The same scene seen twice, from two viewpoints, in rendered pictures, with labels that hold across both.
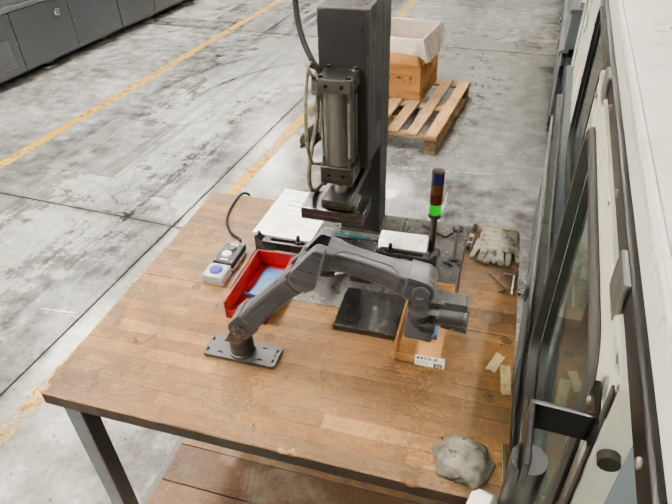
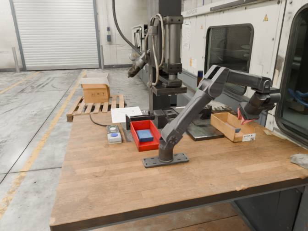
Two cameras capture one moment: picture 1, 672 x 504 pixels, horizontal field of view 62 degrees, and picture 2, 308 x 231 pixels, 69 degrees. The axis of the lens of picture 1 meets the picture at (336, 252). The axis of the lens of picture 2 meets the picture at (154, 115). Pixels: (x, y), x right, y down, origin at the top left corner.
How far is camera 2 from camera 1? 0.98 m
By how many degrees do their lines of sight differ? 32
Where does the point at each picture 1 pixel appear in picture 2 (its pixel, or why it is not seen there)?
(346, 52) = (172, 10)
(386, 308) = (208, 128)
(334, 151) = (173, 54)
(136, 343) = (98, 177)
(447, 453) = (300, 160)
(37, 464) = not seen: outside the picture
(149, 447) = not seen: outside the picture
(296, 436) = (236, 180)
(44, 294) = not seen: outside the picture
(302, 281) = (216, 90)
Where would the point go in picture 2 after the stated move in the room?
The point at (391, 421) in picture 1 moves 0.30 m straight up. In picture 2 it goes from (263, 160) to (275, 94)
